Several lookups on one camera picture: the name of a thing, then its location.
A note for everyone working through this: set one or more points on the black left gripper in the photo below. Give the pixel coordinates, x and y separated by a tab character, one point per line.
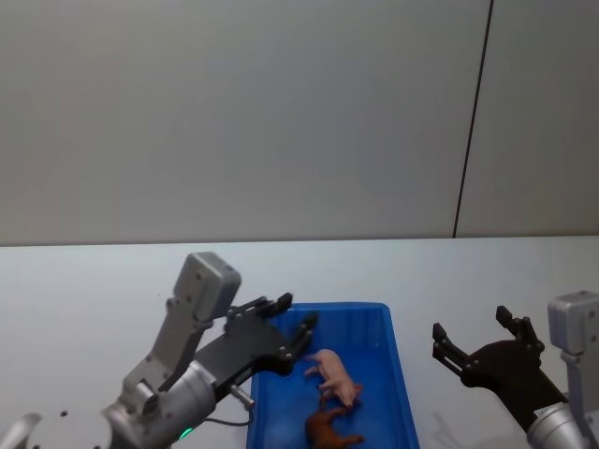
248	346

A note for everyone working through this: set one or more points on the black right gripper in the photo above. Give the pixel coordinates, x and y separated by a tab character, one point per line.
510	369

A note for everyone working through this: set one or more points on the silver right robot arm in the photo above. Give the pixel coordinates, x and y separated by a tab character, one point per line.
578	327

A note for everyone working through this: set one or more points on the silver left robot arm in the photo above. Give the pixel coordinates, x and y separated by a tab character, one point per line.
182	388

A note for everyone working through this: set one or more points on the pink toy pig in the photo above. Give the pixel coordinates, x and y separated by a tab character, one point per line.
339	374

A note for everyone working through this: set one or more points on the blue plastic tray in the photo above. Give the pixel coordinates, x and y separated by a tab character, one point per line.
374	337

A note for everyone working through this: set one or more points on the brown toy animal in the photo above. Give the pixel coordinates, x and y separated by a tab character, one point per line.
323	428

